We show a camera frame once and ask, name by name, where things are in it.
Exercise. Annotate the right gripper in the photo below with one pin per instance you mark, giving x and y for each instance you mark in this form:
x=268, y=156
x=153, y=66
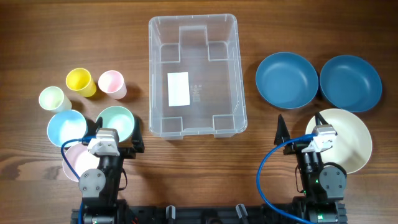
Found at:
x=283, y=135

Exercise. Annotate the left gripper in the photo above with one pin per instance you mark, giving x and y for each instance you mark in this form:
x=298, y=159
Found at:
x=129, y=152

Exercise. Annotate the mint green small bowl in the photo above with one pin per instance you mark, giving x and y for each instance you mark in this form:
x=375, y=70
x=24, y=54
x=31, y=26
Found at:
x=119, y=118

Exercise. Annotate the dark blue bowl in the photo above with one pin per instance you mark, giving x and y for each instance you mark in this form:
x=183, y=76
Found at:
x=350, y=83
x=287, y=80

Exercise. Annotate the light blue small bowl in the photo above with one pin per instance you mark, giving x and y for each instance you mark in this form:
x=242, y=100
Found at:
x=66, y=125

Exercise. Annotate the pink cup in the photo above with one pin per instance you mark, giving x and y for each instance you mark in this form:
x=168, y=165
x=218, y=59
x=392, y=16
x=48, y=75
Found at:
x=112, y=83

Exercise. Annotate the cream white bowl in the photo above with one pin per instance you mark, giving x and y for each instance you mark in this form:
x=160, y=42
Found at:
x=353, y=146

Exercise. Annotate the yellow cup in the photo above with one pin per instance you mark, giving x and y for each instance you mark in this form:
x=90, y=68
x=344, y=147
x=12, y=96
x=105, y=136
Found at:
x=81, y=81

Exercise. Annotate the pale green cup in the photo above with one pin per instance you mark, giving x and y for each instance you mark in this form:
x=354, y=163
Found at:
x=54, y=100

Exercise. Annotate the clear plastic storage container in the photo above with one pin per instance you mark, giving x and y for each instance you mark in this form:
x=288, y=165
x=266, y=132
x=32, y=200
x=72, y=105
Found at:
x=207, y=47

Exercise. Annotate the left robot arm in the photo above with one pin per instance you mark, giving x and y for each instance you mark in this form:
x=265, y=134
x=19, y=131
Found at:
x=100, y=186

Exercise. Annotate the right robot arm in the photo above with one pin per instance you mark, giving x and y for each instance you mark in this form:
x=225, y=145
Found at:
x=323, y=183

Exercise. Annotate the white label in container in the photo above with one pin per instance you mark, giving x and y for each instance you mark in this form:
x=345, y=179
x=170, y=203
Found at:
x=178, y=89

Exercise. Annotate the pink small bowl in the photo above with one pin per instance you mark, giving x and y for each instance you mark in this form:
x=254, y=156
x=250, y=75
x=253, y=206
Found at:
x=80, y=159

